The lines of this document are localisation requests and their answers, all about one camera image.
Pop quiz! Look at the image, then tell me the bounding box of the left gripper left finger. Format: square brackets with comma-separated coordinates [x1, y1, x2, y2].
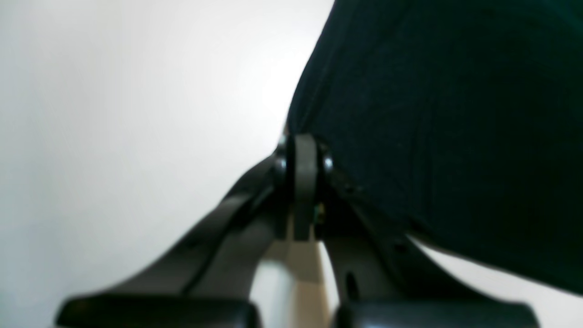
[56, 137, 294, 328]

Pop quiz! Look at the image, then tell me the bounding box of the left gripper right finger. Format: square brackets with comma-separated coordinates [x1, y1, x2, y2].
[296, 134, 539, 328]

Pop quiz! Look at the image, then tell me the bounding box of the black T-shirt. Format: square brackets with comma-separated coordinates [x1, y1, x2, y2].
[287, 0, 583, 295]

